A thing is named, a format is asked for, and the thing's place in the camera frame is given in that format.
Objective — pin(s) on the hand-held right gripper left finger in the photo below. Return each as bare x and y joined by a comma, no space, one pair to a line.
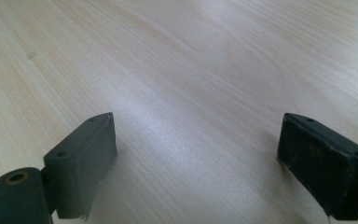
80,168

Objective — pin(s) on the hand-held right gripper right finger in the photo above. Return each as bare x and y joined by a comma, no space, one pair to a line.
323,165

